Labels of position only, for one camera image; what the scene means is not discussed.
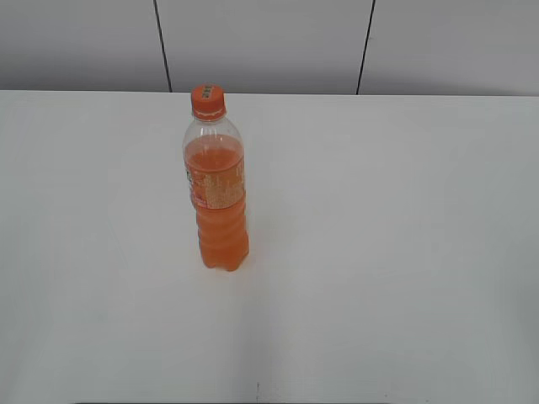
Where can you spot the orange bottle cap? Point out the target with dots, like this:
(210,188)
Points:
(208,102)

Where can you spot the orange soda plastic bottle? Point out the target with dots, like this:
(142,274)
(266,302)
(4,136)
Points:
(213,155)

